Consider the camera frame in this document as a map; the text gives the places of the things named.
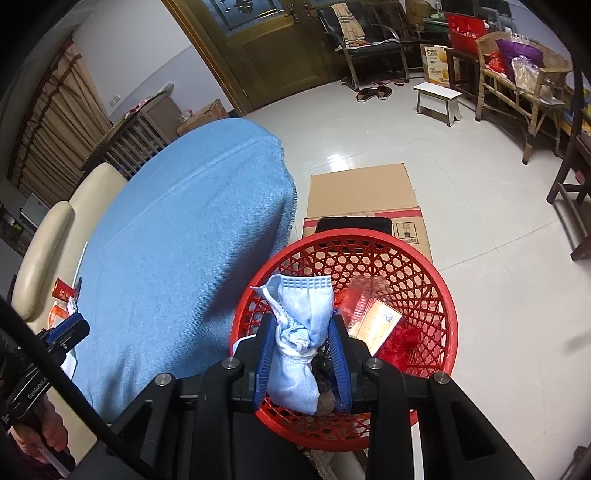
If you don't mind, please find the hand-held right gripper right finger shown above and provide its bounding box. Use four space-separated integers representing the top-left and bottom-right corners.
328 313 529 480

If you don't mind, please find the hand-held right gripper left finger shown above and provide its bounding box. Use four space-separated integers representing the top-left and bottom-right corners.
108 314 278 480

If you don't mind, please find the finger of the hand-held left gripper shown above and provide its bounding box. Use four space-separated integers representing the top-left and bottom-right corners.
46 313 90 352

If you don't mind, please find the blue face mask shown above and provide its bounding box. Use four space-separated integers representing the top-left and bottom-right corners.
250 274 334 414

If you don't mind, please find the red yellow medicine box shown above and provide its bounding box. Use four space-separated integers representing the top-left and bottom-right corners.
348 299 402 356

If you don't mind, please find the red plastic basket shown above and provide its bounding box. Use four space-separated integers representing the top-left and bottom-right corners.
229 228 459 450

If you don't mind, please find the person's left forearm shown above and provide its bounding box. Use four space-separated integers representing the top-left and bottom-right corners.
0 425 77 480

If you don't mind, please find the person's left hand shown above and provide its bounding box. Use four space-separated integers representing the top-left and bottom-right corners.
9 399 70 464

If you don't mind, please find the red paper cup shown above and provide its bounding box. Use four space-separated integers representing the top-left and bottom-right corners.
52 278 77 301

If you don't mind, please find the red fabric wrapping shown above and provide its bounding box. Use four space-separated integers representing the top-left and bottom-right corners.
379 328 419 370

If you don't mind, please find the white stick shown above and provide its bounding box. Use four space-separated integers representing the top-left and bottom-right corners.
71 242 88 284

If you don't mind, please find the beige sofa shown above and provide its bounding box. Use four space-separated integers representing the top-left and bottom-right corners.
11 162 130 462

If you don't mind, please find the black tray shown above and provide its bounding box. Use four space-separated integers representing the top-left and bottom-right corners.
315 216 393 236

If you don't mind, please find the large flat cardboard box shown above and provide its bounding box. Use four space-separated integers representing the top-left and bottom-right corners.
302 162 433 268

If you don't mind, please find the wooden slatted crib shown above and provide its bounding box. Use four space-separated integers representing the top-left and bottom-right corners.
83 83 183 178

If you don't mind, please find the brown curtain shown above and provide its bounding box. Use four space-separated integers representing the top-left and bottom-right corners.
7 39 112 195

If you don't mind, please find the brown cardboard box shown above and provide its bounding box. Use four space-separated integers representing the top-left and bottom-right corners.
177 98 229 137

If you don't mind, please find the white stool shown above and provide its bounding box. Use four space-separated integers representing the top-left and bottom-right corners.
412 82 464 126

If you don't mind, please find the dark wooden chair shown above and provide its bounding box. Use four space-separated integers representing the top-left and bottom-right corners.
546 92 591 264

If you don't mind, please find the wooden double door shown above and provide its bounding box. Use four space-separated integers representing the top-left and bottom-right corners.
161 0 342 116

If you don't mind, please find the yellow white carton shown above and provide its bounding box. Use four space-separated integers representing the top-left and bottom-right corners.
422 44 451 88

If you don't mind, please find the black metal chair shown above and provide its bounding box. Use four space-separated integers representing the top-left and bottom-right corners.
318 2 409 90

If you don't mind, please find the dark wooden side table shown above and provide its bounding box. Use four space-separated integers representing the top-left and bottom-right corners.
445 46 483 102

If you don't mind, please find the rattan chair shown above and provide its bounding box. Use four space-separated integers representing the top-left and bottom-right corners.
475 31 573 164

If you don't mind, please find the beige striped scarf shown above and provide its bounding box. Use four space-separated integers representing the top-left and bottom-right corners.
331 2 365 44

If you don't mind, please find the clear plastic bag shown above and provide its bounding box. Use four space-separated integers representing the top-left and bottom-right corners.
512 55 555 100

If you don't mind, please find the dark armchair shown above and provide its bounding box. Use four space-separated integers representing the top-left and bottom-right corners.
372 0 423 44

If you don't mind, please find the red gift box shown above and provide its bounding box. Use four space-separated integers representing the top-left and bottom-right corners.
445 13 488 49

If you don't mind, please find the purple bag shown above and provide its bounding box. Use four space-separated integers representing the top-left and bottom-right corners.
496 39 544 70

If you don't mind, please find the black cable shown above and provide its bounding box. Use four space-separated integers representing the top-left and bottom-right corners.
0 298 148 480

